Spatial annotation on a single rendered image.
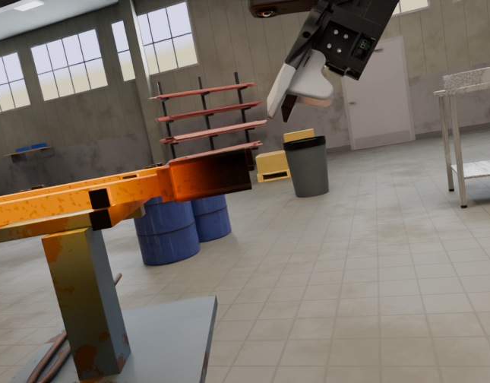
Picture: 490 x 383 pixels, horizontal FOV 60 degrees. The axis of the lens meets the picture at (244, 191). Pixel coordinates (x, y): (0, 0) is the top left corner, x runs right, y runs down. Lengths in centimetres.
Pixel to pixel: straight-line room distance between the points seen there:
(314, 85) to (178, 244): 308
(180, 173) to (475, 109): 958
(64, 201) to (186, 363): 29
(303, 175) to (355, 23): 459
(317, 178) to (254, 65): 548
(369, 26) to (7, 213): 43
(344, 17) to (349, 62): 5
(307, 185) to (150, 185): 466
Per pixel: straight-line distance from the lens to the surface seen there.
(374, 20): 52
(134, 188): 46
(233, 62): 1029
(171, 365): 65
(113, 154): 1180
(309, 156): 501
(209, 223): 389
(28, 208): 51
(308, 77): 47
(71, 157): 1261
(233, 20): 1040
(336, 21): 50
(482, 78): 373
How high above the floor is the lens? 97
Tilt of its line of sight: 9 degrees down
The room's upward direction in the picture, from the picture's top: 11 degrees counter-clockwise
